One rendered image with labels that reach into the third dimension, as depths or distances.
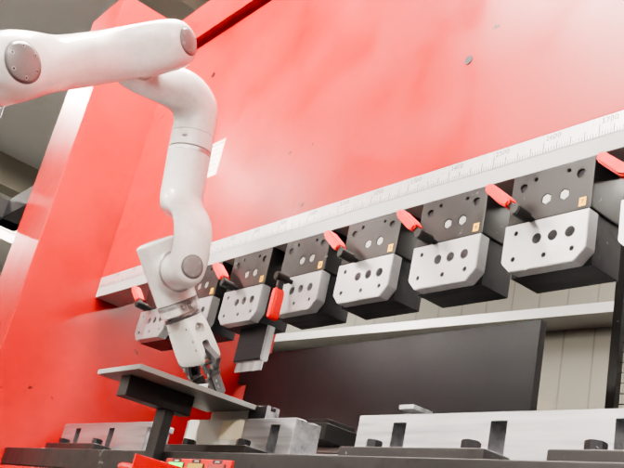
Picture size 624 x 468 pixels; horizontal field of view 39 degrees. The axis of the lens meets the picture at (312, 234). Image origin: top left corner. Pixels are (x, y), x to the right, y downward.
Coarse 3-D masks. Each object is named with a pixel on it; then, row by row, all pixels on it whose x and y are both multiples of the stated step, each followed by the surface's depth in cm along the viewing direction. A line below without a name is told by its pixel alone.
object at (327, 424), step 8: (320, 424) 189; (328, 424) 188; (336, 424) 191; (320, 432) 188; (328, 432) 188; (336, 432) 189; (344, 432) 190; (352, 432) 192; (320, 440) 188; (328, 440) 187; (336, 440) 189; (344, 440) 190; (352, 440) 191
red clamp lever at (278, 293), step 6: (276, 276) 175; (282, 276) 175; (288, 276) 176; (282, 282) 176; (288, 282) 176; (276, 288) 174; (282, 288) 175; (276, 294) 174; (282, 294) 175; (270, 300) 174; (276, 300) 173; (282, 300) 175; (270, 306) 173; (276, 306) 173; (270, 312) 172; (276, 312) 173; (270, 318) 173; (276, 318) 173
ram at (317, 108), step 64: (320, 0) 220; (384, 0) 194; (448, 0) 174; (512, 0) 158; (576, 0) 145; (192, 64) 272; (256, 64) 235; (320, 64) 206; (384, 64) 184; (448, 64) 166; (512, 64) 151; (576, 64) 139; (256, 128) 219; (320, 128) 194; (384, 128) 174; (448, 128) 158; (512, 128) 144; (256, 192) 206; (320, 192) 183; (448, 192) 151; (512, 192) 144; (128, 256) 251
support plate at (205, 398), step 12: (108, 372) 171; (120, 372) 168; (132, 372) 166; (144, 372) 164; (156, 372) 163; (168, 384) 169; (180, 384) 167; (192, 384) 167; (204, 396) 173; (216, 396) 170; (228, 396) 172; (204, 408) 184; (216, 408) 181; (228, 408) 178; (240, 408) 176; (252, 408) 174
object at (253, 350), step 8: (248, 328) 190; (256, 328) 188; (264, 328) 185; (272, 328) 186; (240, 336) 192; (248, 336) 189; (256, 336) 186; (264, 336) 184; (272, 336) 185; (240, 344) 190; (248, 344) 188; (256, 344) 185; (264, 344) 183; (240, 352) 189; (248, 352) 187; (256, 352) 184; (264, 352) 183; (240, 360) 188; (248, 360) 186; (256, 360) 184; (264, 360) 183; (240, 368) 188; (248, 368) 186; (256, 368) 183
